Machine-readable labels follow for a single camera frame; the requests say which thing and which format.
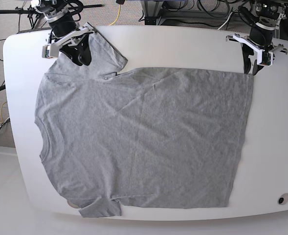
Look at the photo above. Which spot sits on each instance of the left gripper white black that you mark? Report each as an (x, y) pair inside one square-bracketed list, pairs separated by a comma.
[(255, 43)]

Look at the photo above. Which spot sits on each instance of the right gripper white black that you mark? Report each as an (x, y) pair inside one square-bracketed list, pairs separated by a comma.
[(66, 44)]

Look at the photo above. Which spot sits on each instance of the grey T-shirt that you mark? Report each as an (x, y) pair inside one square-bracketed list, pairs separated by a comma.
[(149, 137)]

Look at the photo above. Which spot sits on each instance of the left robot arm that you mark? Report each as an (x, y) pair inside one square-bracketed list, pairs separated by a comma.
[(267, 18)]

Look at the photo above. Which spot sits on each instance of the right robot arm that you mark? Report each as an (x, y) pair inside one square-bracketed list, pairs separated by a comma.
[(61, 30)]

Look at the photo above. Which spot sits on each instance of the black tripod stand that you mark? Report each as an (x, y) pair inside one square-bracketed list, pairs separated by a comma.
[(11, 11)]

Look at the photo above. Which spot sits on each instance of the round table grommet hole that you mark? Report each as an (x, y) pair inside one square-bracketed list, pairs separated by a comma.
[(283, 199)]

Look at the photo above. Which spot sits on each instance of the tan round table grommet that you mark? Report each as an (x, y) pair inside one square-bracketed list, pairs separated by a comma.
[(72, 205)]

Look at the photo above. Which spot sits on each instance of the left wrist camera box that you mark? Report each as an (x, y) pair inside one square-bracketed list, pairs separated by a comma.
[(267, 58)]

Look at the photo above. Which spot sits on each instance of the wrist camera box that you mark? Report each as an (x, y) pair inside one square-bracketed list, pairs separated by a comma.
[(45, 52), (267, 58)]

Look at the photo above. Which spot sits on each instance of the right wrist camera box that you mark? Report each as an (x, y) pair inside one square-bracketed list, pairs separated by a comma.
[(45, 52)]

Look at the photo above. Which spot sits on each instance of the aluminium frame stand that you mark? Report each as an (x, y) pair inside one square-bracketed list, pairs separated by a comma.
[(213, 14)]

